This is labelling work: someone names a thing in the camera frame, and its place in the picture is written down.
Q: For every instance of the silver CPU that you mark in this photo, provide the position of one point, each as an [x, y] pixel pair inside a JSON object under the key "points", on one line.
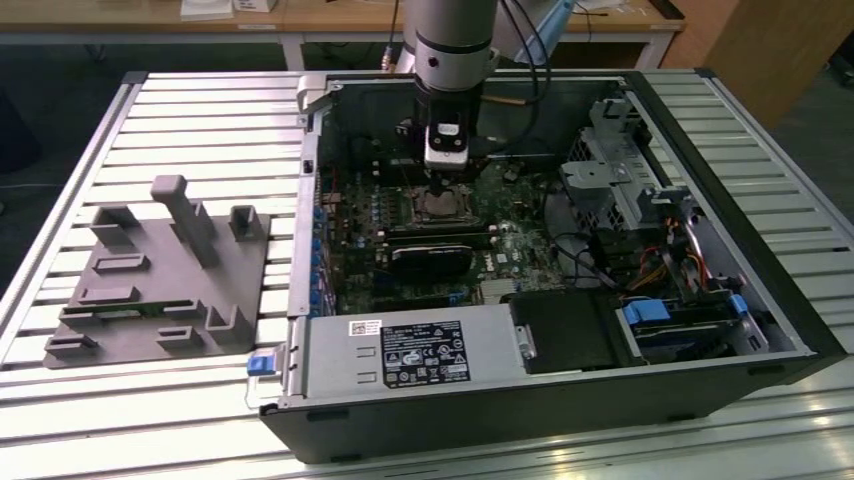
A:
{"points": [[443, 209]]}

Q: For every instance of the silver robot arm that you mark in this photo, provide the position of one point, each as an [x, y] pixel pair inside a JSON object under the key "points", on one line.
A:
{"points": [[453, 55]]}

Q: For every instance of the CPU socket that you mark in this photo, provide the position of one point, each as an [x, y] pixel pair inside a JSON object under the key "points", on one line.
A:
{"points": [[411, 210]]}

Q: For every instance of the wooden desk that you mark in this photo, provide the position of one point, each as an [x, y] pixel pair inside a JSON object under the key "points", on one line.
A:
{"points": [[333, 20]]}

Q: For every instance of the grey metal drive cage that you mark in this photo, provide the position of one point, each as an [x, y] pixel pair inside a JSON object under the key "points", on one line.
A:
{"points": [[594, 172]]}

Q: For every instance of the black graphics card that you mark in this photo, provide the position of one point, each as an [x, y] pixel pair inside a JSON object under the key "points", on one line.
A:
{"points": [[429, 262]]}

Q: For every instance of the green motherboard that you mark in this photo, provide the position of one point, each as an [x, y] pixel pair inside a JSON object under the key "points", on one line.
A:
{"points": [[527, 255]]}

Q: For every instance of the white paper sheet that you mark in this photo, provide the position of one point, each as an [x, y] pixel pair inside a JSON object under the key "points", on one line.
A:
{"points": [[620, 9]]}

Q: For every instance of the white box blue print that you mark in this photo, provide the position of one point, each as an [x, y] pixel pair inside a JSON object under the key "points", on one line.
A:
{"points": [[256, 5]]}

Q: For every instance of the small silver heatsink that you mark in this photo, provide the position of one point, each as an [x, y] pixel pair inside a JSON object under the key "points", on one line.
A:
{"points": [[499, 290]]}

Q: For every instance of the flat black object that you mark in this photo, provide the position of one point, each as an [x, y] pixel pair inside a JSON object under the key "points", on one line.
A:
{"points": [[667, 7]]}

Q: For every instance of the white cardboard box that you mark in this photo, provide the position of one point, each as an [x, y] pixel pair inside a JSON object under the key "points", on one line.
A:
{"points": [[207, 9]]}

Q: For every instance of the black disk bay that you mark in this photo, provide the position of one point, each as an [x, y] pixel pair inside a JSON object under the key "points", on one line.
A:
{"points": [[567, 330]]}

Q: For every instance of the blue disk carrier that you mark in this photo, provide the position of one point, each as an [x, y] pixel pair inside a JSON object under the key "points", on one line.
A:
{"points": [[642, 311]]}

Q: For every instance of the wooden cabinet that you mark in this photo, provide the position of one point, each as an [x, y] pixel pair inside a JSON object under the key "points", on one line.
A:
{"points": [[780, 50]]}

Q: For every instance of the silver power supply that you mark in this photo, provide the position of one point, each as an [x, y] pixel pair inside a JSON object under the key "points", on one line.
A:
{"points": [[333, 350]]}

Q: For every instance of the grey parts rack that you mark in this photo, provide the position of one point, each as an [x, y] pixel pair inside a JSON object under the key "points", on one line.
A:
{"points": [[167, 280]]}

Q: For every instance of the blue case latch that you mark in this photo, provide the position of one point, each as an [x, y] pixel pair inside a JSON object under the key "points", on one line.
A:
{"points": [[260, 364]]}

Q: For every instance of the green RAM stick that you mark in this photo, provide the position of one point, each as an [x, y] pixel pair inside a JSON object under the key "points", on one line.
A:
{"points": [[149, 310]]}

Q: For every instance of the black grey PC case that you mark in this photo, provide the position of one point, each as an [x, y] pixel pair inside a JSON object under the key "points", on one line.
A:
{"points": [[534, 425]]}

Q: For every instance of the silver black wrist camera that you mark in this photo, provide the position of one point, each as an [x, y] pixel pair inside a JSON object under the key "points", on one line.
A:
{"points": [[445, 157]]}

